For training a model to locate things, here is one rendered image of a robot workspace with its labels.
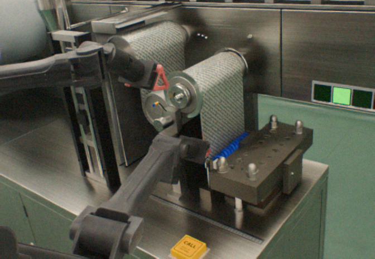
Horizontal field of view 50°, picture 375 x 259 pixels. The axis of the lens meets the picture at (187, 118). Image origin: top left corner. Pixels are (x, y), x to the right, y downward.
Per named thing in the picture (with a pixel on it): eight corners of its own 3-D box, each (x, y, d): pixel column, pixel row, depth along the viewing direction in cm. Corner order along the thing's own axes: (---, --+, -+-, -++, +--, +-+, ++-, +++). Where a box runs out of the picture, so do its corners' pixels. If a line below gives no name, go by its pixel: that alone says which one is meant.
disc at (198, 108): (163, 109, 126) (162, 65, 118) (164, 108, 126) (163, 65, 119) (201, 124, 118) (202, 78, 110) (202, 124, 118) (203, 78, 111)
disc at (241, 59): (210, 82, 143) (212, 43, 136) (210, 82, 144) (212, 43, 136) (245, 94, 136) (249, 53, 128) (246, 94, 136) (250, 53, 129)
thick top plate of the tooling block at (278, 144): (210, 188, 122) (208, 171, 119) (271, 134, 149) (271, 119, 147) (256, 205, 112) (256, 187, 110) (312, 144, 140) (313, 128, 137)
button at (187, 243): (171, 256, 107) (169, 249, 106) (187, 240, 112) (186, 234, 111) (191, 267, 103) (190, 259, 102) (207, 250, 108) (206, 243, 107)
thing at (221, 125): (205, 167, 125) (200, 114, 117) (243, 136, 141) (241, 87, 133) (206, 168, 125) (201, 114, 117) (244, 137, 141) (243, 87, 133)
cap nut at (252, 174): (243, 178, 114) (243, 164, 112) (249, 172, 117) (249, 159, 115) (254, 182, 112) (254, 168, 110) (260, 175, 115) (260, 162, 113)
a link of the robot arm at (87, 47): (89, 91, 87) (82, 53, 83) (59, 81, 94) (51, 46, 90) (129, 75, 95) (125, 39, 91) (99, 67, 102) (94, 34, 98)
